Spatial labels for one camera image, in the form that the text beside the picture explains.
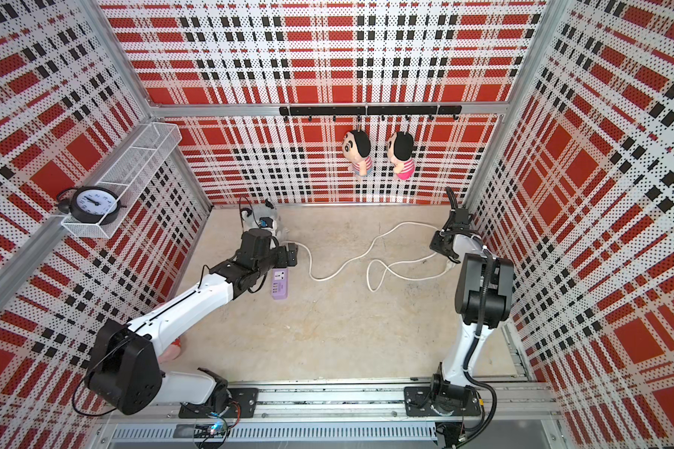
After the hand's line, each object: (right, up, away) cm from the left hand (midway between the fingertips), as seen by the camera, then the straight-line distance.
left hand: (288, 247), depth 87 cm
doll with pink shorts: (+37, +33, +7) cm, 50 cm away
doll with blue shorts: (+22, +33, +4) cm, 40 cm away
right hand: (+53, +1, +14) cm, 55 cm away
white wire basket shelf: (-44, +21, -6) cm, 49 cm away
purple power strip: (-5, -13, +8) cm, 16 cm away
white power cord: (+29, -6, +12) cm, 32 cm away
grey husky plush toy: (-11, +10, 0) cm, 15 cm away
